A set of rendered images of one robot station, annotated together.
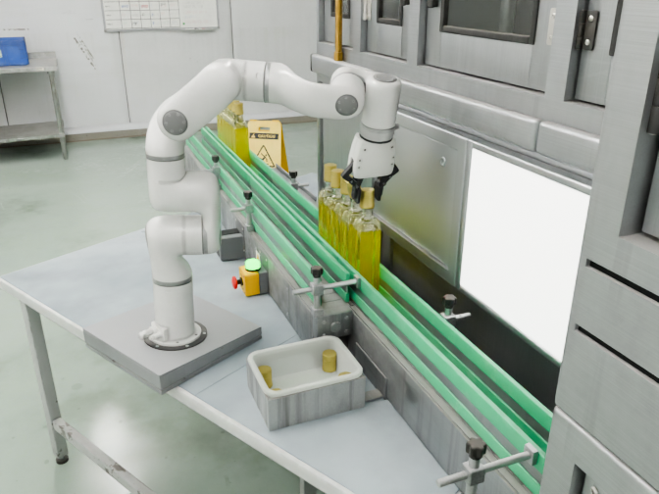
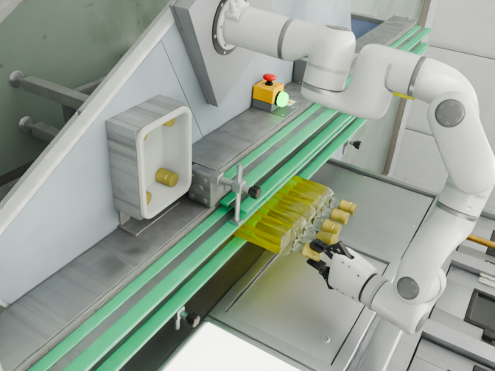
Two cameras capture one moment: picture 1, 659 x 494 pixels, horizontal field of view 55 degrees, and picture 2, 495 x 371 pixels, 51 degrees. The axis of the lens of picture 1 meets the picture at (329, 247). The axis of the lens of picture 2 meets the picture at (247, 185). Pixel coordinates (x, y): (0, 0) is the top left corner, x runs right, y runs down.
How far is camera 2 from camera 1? 0.43 m
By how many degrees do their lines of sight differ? 13
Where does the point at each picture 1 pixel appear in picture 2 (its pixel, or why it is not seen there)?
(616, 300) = not seen: outside the picture
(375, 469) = (45, 226)
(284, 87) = (446, 232)
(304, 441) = (87, 156)
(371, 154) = (352, 278)
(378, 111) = (391, 305)
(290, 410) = (121, 146)
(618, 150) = not seen: outside the picture
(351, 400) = (121, 200)
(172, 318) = (247, 29)
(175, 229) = (336, 62)
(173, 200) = (367, 72)
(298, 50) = not seen: hidden behind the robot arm
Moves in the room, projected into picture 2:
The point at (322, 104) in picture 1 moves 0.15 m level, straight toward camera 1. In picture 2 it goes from (416, 266) to (401, 287)
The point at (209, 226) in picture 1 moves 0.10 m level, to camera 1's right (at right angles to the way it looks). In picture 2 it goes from (328, 99) to (315, 143)
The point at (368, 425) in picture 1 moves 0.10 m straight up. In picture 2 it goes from (93, 214) to (128, 230)
